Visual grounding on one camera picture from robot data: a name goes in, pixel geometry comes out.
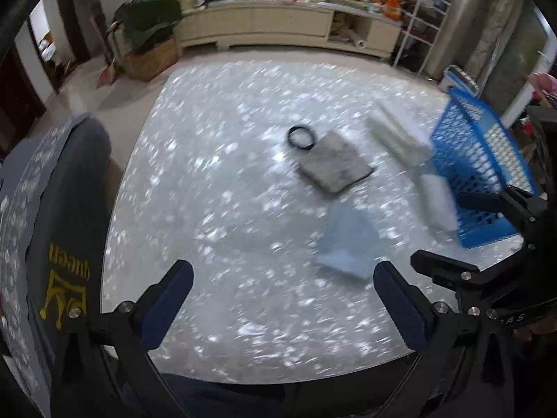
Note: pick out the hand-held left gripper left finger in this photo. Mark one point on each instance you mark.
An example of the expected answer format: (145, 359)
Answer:
(167, 300)

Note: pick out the white paper roll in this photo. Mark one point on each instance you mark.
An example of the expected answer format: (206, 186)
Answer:
(359, 42)

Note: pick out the grey cloth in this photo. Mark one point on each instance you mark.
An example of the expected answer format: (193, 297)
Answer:
(335, 163)

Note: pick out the white smooth cloth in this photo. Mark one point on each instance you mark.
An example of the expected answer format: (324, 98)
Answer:
(435, 202)

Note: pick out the orange bag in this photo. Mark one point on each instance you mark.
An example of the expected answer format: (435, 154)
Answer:
(393, 6)

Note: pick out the green potted plant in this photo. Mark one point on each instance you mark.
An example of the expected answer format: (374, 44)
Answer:
(148, 21)

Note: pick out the person's right hand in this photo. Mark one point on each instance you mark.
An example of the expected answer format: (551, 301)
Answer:
(533, 331)

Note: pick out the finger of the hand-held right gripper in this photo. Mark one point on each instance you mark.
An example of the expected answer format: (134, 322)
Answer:
(478, 201)
(439, 265)

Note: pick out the light blue cloth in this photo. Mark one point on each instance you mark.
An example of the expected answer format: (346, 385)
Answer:
(348, 244)

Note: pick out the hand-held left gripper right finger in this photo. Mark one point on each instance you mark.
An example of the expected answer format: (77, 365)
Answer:
(398, 305)

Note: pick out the white metal rack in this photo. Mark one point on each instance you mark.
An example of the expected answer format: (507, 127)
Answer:
(437, 37)

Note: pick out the blue plastic basket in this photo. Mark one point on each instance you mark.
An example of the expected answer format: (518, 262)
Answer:
(461, 156)

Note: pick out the blue and white storage box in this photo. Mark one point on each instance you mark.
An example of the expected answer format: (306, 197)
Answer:
(461, 80)

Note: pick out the wicker basket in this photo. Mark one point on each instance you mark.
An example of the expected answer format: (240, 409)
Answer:
(150, 59)

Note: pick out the white waffle towel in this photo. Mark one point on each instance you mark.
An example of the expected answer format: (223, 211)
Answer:
(398, 133)

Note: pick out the black hair band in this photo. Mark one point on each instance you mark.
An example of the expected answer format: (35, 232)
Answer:
(289, 138)

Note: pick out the cream low cabinet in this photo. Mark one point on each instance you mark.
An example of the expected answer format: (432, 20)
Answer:
(261, 24)

